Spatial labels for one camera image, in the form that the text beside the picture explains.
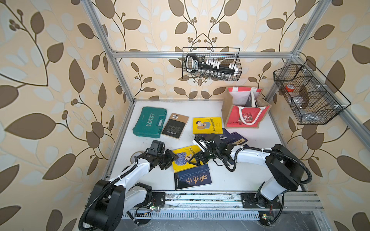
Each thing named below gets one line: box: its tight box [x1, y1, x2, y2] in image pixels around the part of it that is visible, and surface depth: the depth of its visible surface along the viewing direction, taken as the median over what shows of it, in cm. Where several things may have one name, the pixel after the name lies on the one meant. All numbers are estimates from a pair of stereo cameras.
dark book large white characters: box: [173, 163, 213, 191], surface depth 82 cm
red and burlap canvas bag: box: [221, 86, 273, 129], surface depth 96 cm
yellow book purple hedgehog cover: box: [171, 144, 202, 173], surface depth 86 cm
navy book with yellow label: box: [224, 128, 249, 146], surface depth 96 cm
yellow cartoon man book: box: [192, 116, 224, 135], surface depth 104 cm
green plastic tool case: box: [132, 106, 168, 139], surface depth 104 cm
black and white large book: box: [244, 87, 259, 108], surface depth 96 cm
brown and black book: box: [160, 112, 190, 141], surface depth 104 cm
